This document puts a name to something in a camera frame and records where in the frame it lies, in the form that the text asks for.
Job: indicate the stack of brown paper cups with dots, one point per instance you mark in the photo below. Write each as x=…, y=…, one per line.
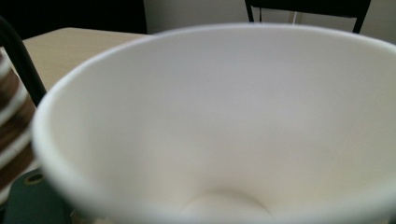
x=12, y=124

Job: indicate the black folding chair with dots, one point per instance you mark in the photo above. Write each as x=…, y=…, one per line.
x=311, y=4

